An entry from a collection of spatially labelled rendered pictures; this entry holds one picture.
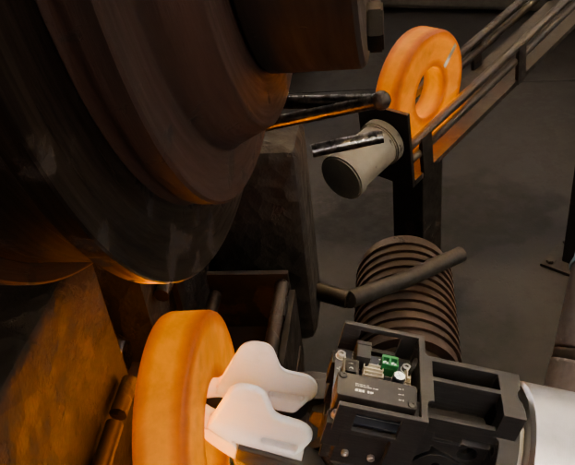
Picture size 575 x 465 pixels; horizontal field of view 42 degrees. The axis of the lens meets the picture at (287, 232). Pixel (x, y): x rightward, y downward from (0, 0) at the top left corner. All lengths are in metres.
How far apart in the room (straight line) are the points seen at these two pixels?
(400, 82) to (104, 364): 0.54
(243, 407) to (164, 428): 0.05
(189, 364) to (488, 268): 1.41
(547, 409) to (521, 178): 1.68
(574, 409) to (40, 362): 0.32
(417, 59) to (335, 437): 0.58
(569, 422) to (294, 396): 0.17
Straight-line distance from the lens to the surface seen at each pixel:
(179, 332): 0.47
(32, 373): 0.43
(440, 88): 1.01
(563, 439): 0.49
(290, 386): 0.50
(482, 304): 1.72
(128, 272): 0.29
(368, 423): 0.45
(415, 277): 0.90
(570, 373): 0.64
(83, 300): 0.49
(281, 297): 0.65
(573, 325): 0.65
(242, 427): 0.48
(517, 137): 2.34
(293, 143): 0.70
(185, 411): 0.45
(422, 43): 0.94
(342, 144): 0.54
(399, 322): 0.89
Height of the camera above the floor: 1.14
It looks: 36 degrees down
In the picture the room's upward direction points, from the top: 7 degrees counter-clockwise
